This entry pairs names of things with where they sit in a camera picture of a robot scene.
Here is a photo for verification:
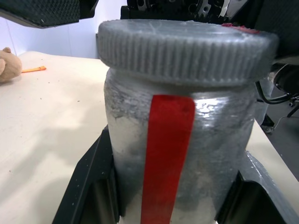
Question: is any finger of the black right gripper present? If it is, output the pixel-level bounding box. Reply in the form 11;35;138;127
242;0;299;62
0;0;99;29

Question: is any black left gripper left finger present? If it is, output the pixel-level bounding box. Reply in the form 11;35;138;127
52;126;122;224

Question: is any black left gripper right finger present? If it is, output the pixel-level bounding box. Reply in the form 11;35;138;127
214;150;299;224

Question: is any grey ribbed jar lid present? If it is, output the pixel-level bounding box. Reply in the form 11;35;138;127
96;19;279;87

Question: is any translucent plastic jar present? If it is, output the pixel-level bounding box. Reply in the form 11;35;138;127
103;67;256;224

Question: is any orange plastic strip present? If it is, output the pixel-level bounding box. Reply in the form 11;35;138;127
21;66;47;74

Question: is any tan plush teddy bear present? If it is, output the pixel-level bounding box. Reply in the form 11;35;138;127
0;47;23;84

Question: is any black office chair base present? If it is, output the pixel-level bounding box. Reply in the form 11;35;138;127
286;93;299;119

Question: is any black cable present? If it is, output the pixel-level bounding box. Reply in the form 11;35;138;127
255;79;299;105

